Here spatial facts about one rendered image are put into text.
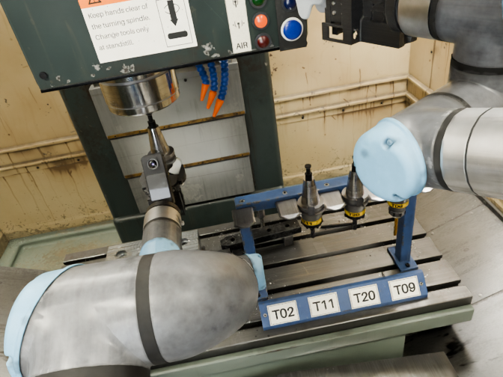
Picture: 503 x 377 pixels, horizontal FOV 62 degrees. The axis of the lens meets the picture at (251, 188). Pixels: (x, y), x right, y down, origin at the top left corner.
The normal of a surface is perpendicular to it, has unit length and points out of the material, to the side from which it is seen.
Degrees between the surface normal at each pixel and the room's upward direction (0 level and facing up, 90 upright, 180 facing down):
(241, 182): 90
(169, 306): 45
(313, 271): 0
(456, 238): 24
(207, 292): 51
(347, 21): 90
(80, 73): 90
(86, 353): 29
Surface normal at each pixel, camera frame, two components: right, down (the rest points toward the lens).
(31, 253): -0.14, -0.80
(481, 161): -0.83, 0.24
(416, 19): -0.74, 0.59
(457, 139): -0.76, -0.32
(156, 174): 0.01, 0.11
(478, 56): -0.71, 0.48
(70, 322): -0.01, -0.51
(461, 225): -0.52, -0.66
